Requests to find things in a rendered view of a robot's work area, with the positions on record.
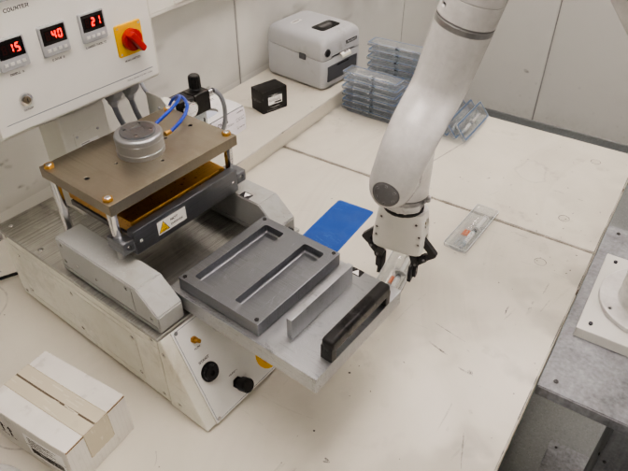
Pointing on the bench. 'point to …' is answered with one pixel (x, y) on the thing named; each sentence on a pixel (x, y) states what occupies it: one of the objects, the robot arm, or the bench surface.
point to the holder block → (260, 274)
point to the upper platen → (154, 197)
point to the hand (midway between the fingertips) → (396, 266)
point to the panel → (223, 383)
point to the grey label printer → (312, 48)
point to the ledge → (256, 149)
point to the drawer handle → (380, 295)
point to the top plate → (138, 158)
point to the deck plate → (47, 219)
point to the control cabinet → (72, 68)
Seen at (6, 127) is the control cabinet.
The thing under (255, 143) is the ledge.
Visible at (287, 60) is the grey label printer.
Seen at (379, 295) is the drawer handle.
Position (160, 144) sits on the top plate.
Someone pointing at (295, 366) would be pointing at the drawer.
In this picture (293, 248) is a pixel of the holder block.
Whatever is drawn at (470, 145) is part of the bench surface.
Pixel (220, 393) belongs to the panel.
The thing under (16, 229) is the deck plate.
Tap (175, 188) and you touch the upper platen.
